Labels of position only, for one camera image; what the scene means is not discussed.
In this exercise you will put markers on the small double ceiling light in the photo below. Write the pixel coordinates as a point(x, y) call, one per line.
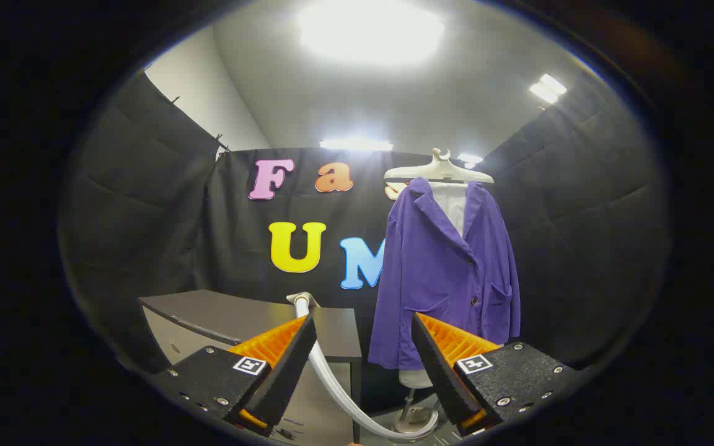
point(548, 88)

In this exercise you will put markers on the large ceiling light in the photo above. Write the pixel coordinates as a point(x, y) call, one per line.
point(369, 28)

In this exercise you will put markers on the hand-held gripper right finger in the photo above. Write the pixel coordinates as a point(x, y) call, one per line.
point(437, 371)

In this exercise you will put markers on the black side curtain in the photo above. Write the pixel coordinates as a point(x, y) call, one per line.
point(580, 217)
point(140, 204)

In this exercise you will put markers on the white clothes hanger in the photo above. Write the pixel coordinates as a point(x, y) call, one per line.
point(437, 168)

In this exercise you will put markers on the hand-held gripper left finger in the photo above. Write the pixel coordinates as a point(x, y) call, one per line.
point(282, 371)

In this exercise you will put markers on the white garment form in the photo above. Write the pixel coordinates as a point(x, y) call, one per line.
point(453, 204)

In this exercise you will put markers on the grey stand base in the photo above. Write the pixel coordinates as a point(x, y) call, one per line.
point(413, 421)

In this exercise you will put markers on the white garment steamer head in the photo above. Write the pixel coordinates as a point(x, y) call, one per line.
point(332, 378)

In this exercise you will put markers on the grey cabinet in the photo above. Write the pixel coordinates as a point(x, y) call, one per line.
point(233, 316)

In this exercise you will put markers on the long ceiling light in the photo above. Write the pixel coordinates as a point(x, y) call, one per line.
point(356, 144)

